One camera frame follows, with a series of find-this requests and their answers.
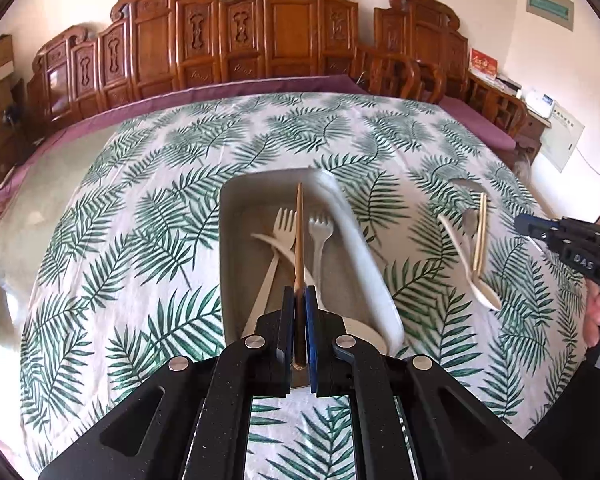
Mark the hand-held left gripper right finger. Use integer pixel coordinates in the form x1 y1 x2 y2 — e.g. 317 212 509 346
302 285 563 480

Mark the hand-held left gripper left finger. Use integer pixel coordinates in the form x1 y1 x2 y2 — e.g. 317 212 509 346
37 285 301 480

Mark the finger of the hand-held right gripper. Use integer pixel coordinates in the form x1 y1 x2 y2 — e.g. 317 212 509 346
527 229 569 254
515 213 561 236

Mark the grey metal tray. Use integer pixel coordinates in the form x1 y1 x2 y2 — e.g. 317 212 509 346
219 167 407 392

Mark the small white plastic fork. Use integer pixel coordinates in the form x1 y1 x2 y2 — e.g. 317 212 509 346
308 214 336 313

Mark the grey plastic spoon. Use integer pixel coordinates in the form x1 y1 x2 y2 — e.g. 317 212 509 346
461 207 482 281

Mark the large white plastic fork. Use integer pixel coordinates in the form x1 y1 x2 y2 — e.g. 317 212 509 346
241 207 298 339

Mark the white electrical box cover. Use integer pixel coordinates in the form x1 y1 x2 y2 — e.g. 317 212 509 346
542 102 584 173

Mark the wooden side table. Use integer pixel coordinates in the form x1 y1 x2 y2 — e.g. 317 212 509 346
472 72 551 161

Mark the purple armchair cushion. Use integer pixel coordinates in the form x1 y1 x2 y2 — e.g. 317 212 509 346
437 95 516 151

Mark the white desk phone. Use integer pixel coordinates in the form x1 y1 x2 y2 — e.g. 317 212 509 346
525 87 556 116

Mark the leaf print tablecloth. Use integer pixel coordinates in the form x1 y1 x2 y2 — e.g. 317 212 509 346
20 91 588 480

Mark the red gift box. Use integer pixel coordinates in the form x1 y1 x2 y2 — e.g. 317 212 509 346
469 49 499 79

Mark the carved wooden armchair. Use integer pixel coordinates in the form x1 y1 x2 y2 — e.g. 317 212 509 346
372 0 528 151

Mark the long purple sofa cushion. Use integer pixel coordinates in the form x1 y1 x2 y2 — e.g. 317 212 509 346
0 74 368 196

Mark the long carved wooden sofa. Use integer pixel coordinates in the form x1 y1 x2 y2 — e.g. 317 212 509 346
27 0 446 128

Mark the cardboard box stack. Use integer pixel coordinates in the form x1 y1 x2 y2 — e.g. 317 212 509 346
0 77 26 161

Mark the grey wall panel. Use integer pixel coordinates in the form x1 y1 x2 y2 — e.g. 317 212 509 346
526 0 575 31

